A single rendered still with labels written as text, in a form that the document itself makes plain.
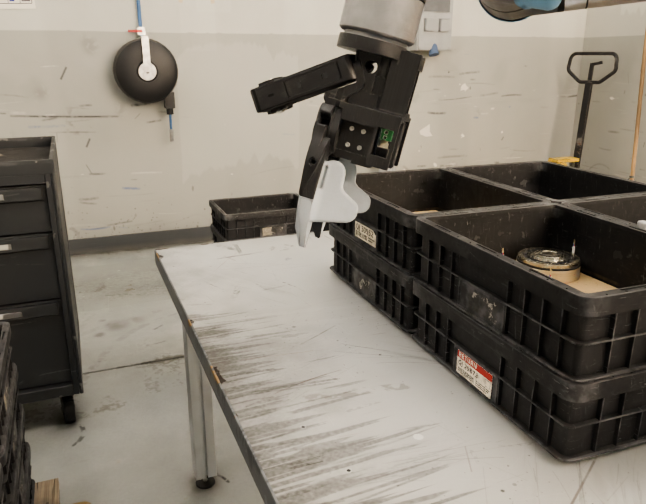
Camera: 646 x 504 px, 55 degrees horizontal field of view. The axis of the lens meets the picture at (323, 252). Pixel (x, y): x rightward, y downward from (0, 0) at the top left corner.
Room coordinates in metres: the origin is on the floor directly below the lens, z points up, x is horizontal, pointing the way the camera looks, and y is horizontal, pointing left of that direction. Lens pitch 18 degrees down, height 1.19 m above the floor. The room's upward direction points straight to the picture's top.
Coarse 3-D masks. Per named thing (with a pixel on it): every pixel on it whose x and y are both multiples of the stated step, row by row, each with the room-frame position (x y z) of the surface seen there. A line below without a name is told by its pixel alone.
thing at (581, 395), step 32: (416, 288) 0.99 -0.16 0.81; (448, 320) 0.90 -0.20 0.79; (448, 352) 0.91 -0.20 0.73; (480, 352) 0.83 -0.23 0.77; (512, 352) 0.75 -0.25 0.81; (512, 384) 0.75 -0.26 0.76; (544, 384) 0.69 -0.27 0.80; (576, 384) 0.65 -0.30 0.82; (608, 384) 0.66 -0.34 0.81; (640, 384) 0.68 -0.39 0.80; (512, 416) 0.74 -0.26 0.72; (544, 416) 0.70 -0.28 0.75; (576, 416) 0.66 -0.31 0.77; (608, 416) 0.67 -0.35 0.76; (640, 416) 0.69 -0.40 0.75; (544, 448) 0.68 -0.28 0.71; (576, 448) 0.66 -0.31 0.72; (608, 448) 0.67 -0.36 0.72
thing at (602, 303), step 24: (432, 216) 1.01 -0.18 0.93; (456, 216) 1.03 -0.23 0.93; (600, 216) 1.01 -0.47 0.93; (432, 240) 0.95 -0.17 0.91; (456, 240) 0.89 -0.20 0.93; (480, 264) 0.83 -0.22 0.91; (504, 264) 0.78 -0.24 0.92; (528, 288) 0.73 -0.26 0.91; (552, 288) 0.69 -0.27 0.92; (624, 288) 0.68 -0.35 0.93; (576, 312) 0.65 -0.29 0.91; (600, 312) 0.65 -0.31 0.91
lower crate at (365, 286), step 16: (336, 240) 1.34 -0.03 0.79; (352, 240) 1.25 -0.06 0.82; (336, 256) 1.36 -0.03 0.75; (352, 256) 1.28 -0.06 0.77; (368, 256) 1.17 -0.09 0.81; (336, 272) 1.34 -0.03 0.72; (352, 272) 1.27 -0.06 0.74; (368, 272) 1.20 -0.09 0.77; (384, 272) 1.10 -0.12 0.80; (400, 272) 1.05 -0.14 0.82; (368, 288) 1.18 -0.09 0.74; (384, 288) 1.12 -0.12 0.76; (400, 288) 1.05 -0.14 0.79; (384, 304) 1.12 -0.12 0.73; (400, 304) 1.05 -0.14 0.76; (416, 304) 1.04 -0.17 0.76; (400, 320) 1.05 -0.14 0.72; (416, 320) 1.04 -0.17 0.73
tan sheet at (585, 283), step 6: (582, 276) 0.99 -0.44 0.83; (588, 276) 0.99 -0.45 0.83; (576, 282) 0.97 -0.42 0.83; (582, 282) 0.97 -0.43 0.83; (588, 282) 0.97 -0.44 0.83; (594, 282) 0.97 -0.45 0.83; (600, 282) 0.97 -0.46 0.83; (576, 288) 0.94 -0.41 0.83; (582, 288) 0.94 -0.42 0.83; (588, 288) 0.94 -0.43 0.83; (594, 288) 0.94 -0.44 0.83; (600, 288) 0.94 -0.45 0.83; (606, 288) 0.94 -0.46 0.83; (612, 288) 0.94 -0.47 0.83
